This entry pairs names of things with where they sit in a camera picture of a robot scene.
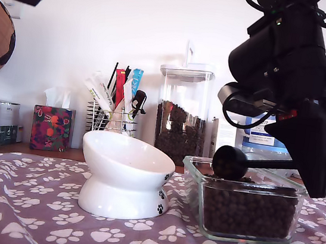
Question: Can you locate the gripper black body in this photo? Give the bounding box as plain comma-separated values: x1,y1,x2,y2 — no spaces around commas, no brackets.
268,40,326,120

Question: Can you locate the white sachet black print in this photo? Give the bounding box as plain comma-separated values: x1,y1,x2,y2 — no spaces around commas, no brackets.
88,69,119,112

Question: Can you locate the white tissue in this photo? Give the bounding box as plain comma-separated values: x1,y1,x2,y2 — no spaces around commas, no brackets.
41,84,74,110

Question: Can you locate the plain white sachet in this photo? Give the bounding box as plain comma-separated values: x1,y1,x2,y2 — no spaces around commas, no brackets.
118,76,137,117

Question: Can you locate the large clear water bottle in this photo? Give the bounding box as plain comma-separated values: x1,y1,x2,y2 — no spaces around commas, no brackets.
237,114,302,178

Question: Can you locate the chrome wire holder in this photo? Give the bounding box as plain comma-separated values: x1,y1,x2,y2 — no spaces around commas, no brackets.
84,100,139,139

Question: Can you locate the thin black camera cable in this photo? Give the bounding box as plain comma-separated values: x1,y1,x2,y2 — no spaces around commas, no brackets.
220,89,278,134

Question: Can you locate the white tilted ceramic pet bowl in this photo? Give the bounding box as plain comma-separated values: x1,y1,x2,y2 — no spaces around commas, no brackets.
72,128,180,227

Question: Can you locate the thin black straw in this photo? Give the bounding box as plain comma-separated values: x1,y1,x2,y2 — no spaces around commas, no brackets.
105,60,120,94

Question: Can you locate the tall clear jar white lid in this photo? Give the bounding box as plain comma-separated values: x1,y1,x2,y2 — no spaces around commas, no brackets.
148,37,221,170

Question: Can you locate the plain white tin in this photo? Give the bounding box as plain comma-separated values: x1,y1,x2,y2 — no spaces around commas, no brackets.
0,101,21,129

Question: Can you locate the white sachet green print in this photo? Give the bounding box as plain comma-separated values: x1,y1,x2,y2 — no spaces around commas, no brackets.
80,77,118,121

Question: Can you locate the small white cardboard carton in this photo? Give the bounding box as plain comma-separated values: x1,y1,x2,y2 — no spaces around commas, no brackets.
207,117,239,162

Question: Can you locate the red sachet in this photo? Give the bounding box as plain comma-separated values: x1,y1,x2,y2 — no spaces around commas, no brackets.
111,68,128,110

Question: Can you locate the white wall switch plate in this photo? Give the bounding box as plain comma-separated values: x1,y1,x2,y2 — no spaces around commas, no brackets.
1,0,26,20

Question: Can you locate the black plastic measuring scoop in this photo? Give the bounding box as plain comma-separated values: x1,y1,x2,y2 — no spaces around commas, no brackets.
210,143,326,193

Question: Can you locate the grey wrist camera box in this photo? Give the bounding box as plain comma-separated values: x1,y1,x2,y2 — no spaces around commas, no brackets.
215,80,280,121

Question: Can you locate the clear glass rectangular container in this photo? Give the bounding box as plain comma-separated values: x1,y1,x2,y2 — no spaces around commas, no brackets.
172,154,311,244

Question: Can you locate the floral tissue box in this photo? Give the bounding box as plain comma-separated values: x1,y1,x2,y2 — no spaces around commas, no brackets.
29,104,77,155

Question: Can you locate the purple paw-print cloth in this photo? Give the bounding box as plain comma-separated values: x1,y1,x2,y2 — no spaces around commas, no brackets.
0,138,326,244

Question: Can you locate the blue sachet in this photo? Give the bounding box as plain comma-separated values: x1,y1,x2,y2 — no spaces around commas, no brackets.
129,67,145,99

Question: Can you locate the black hair clip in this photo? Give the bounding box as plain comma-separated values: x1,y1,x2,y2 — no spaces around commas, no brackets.
128,88,150,121

